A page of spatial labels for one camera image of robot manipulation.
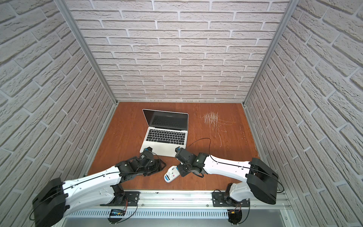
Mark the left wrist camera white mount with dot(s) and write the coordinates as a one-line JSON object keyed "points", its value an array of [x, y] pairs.
{"points": [[148, 149]]}

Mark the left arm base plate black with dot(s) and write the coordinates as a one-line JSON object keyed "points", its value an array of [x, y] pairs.
{"points": [[127, 198]]}

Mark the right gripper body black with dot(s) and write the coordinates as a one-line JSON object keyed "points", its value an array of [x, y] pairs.
{"points": [[184, 170]]}

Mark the aluminium front rail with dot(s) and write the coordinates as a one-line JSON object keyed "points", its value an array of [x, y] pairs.
{"points": [[174, 199]]}

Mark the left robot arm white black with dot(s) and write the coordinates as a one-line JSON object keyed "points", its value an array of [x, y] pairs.
{"points": [[62, 198]]}

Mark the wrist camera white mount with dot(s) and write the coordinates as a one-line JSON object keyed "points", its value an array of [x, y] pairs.
{"points": [[177, 149], [148, 149]]}

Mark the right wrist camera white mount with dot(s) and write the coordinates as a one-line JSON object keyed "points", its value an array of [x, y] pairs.
{"points": [[177, 149]]}

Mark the silver laptop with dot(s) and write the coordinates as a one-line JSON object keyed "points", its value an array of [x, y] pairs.
{"points": [[166, 131]]}

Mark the left electronics board with wires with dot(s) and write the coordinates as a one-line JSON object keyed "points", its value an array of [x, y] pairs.
{"points": [[116, 216]]}

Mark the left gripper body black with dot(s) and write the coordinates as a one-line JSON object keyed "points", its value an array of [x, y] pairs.
{"points": [[153, 165]]}

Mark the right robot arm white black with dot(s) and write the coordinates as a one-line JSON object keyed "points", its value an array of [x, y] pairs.
{"points": [[257, 179]]}

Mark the white wireless mouse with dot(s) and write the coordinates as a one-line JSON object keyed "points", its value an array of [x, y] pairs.
{"points": [[171, 174]]}

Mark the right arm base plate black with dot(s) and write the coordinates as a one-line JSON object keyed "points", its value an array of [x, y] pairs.
{"points": [[220, 200]]}

